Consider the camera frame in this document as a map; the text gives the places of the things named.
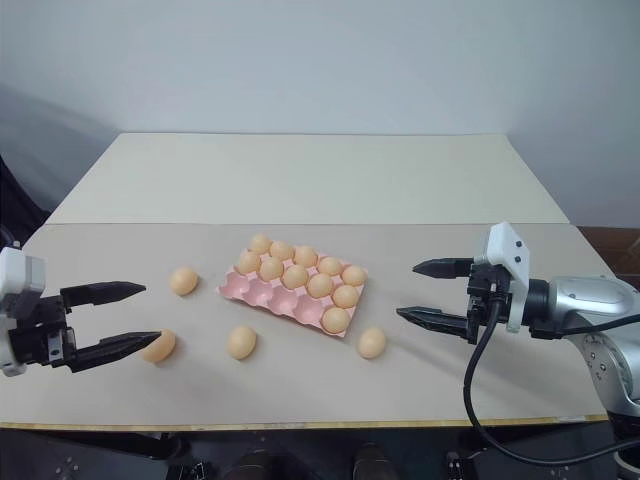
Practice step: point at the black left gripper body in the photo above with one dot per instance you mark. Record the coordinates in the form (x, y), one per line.
(40, 335)

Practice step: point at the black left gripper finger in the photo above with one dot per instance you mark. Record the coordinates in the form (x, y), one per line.
(115, 346)
(105, 291)

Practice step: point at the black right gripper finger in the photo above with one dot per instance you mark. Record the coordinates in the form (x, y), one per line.
(445, 268)
(440, 322)

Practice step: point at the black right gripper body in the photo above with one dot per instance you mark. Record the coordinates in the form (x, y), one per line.
(492, 305)

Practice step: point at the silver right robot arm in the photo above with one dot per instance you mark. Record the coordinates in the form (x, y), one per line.
(585, 305)

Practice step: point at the pink egg tray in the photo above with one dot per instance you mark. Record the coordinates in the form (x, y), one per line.
(280, 303)

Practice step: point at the beige egg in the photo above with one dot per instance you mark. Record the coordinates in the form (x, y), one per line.
(320, 285)
(345, 296)
(305, 256)
(259, 243)
(354, 275)
(335, 320)
(271, 268)
(184, 280)
(249, 261)
(242, 342)
(295, 276)
(162, 347)
(281, 250)
(330, 266)
(372, 343)

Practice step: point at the black bulky object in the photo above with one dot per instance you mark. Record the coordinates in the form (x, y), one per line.
(20, 200)

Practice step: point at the dark rounded shape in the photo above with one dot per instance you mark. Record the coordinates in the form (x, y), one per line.
(369, 461)
(257, 466)

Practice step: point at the white round object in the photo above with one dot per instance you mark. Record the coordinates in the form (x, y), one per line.
(631, 462)

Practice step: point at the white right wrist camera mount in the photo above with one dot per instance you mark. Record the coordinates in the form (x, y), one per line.
(507, 247)

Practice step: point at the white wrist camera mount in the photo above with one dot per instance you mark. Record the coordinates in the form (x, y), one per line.
(507, 247)
(22, 272)

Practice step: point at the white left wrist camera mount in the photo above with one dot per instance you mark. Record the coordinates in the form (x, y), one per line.
(22, 272)

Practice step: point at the black frame under table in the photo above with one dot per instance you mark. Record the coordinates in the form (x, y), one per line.
(100, 455)

